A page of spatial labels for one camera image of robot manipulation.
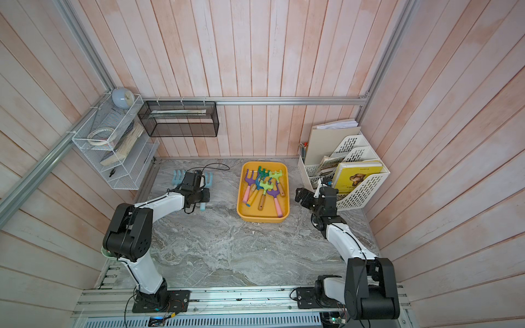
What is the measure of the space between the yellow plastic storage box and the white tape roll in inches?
22.3

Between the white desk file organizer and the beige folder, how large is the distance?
14 millimetres

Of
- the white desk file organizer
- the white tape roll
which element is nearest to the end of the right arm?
the white desk file organizer

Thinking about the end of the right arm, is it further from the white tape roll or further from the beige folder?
the white tape roll

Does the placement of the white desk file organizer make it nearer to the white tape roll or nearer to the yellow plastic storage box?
the yellow plastic storage box

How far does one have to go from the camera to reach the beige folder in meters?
0.94

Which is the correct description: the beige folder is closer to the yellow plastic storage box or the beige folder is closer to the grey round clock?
the yellow plastic storage box

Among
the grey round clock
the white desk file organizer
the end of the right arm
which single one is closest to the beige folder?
the white desk file organizer

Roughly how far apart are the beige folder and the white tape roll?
833 mm

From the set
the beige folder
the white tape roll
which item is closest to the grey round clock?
the white tape roll

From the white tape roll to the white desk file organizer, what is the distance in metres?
0.82

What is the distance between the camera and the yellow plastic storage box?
3.10 ft

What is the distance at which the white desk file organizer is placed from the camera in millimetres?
823

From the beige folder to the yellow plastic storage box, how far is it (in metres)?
0.22

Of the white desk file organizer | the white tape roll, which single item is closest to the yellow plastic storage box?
the white desk file organizer
